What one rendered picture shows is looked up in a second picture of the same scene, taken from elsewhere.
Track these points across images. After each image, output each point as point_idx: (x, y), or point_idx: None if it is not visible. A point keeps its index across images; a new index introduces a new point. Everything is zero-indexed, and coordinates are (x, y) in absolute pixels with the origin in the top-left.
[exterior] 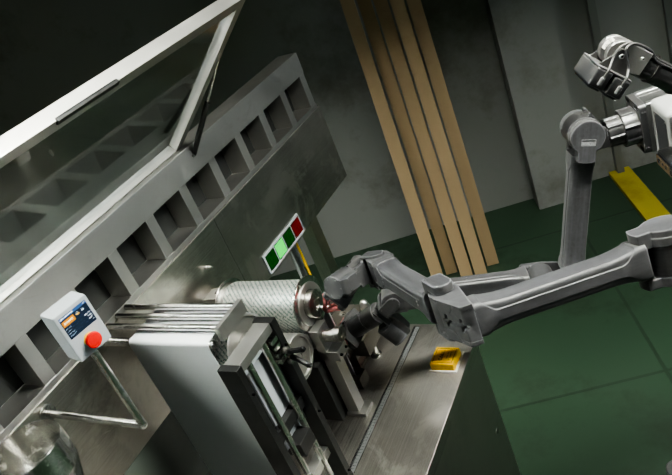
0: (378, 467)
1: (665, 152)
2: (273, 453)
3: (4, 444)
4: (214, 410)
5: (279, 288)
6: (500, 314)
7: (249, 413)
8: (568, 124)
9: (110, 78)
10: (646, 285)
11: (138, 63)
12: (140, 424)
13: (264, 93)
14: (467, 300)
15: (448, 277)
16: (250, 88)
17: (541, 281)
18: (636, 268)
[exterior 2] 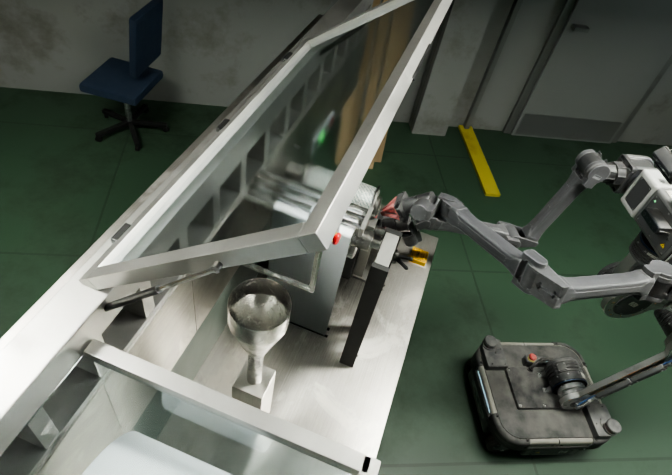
0: (378, 321)
1: (651, 211)
2: (363, 317)
3: (234, 291)
4: (311, 270)
5: (359, 188)
6: (576, 295)
7: (370, 293)
8: (589, 159)
9: (427, 42)
10: (638, 296)
11: (435, 30)
12: (312, 290)
13: (357, 13)
14: (564, 282)
15: (543, 257)
16: (351, 5)
17: (600, 281)
18: (644, 289)
